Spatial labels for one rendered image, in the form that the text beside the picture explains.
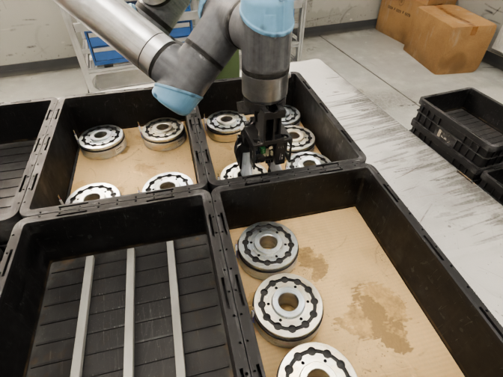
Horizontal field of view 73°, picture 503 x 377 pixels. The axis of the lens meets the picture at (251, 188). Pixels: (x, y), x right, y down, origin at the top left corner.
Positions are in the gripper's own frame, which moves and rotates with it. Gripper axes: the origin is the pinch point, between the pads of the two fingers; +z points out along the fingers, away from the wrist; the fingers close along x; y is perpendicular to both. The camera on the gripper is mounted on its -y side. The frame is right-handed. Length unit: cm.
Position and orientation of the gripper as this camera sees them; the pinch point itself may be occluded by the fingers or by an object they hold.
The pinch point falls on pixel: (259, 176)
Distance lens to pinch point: 71.5
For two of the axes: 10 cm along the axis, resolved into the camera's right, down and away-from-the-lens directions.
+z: 0.0, 7.3, 6.9
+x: 9.6, -2.0, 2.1
